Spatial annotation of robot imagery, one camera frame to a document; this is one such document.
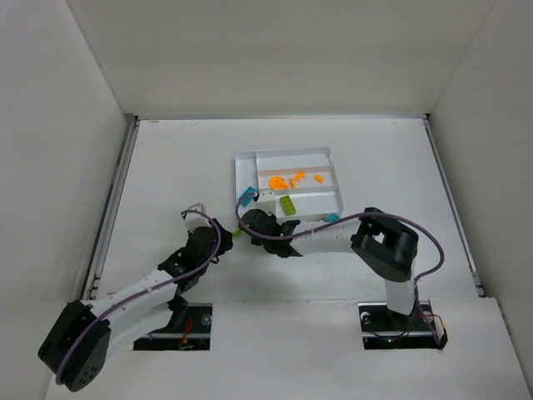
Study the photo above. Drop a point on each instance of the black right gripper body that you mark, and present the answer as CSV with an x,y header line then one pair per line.
x,y
253,222

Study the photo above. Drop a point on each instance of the teal duplo brick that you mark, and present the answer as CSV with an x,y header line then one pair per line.
x,y
248,196

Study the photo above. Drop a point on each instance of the green duplo brick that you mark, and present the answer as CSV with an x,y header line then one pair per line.
x,y
287,205

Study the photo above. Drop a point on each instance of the orange lego pieces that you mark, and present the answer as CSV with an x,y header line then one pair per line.
x,y
280,180

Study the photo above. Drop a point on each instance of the teal and green duplo stack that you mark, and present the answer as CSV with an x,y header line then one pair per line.
x,y
333,217

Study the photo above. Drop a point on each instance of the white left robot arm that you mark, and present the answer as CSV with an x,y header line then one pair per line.
x,y
87,333

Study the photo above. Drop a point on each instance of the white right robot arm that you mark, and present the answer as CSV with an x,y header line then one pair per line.
x,y
386,246

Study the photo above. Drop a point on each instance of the white divided tray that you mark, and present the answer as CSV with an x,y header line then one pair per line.
x,y
312,204

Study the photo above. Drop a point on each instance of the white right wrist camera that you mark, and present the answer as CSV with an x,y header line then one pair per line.
x,y
266,201

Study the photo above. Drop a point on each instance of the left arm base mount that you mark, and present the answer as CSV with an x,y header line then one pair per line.
x,y
192,334

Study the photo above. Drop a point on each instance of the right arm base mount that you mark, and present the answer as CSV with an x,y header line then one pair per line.
x,y
382,329

